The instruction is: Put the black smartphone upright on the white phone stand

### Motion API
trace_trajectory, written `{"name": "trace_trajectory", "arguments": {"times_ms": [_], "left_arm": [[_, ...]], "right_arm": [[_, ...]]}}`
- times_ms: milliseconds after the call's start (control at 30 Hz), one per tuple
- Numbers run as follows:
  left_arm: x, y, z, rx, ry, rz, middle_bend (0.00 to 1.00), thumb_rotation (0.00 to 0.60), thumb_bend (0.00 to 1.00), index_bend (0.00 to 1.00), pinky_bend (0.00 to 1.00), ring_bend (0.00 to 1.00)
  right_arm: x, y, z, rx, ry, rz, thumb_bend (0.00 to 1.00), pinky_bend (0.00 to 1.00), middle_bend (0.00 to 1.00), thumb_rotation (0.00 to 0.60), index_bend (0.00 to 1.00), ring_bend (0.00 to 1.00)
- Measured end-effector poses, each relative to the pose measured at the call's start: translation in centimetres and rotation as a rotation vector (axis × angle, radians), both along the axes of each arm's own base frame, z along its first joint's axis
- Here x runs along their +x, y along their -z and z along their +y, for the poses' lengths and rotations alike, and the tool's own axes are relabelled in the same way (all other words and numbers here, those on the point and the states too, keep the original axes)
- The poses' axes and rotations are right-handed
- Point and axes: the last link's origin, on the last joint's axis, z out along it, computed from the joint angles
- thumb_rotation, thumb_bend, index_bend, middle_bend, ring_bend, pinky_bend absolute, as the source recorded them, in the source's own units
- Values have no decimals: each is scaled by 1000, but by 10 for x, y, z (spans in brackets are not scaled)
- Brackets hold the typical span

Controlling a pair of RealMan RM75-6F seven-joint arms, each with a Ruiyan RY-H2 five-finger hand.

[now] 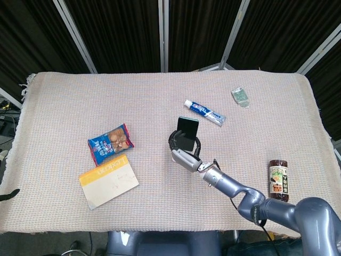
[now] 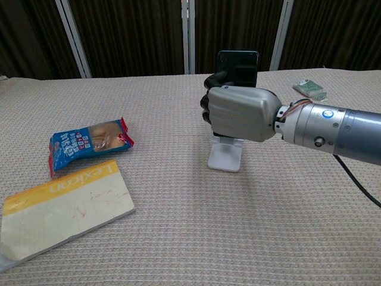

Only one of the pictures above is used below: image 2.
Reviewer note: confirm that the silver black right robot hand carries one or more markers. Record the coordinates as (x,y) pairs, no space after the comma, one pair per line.
(238,113)

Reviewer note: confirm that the black smartphone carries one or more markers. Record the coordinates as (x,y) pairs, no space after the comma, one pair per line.
(241,67)

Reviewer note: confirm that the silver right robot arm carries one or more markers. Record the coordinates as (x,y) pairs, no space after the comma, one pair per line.
(336,131)

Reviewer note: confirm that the white phone stand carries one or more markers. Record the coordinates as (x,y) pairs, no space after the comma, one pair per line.
(224,156)

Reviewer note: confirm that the small green wipes packet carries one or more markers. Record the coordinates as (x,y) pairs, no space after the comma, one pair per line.
(310,88)

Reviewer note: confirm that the beige woven tablecloth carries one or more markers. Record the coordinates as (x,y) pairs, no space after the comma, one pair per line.
(208,223)

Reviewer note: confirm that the black folding partition screen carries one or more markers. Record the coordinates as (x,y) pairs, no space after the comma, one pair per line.
(134,32)

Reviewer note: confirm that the blue cookie snack bag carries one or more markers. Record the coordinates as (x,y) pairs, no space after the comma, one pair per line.
(86,143)

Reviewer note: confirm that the yellow white Lexicon book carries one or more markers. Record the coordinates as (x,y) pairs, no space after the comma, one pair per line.
(59,211)

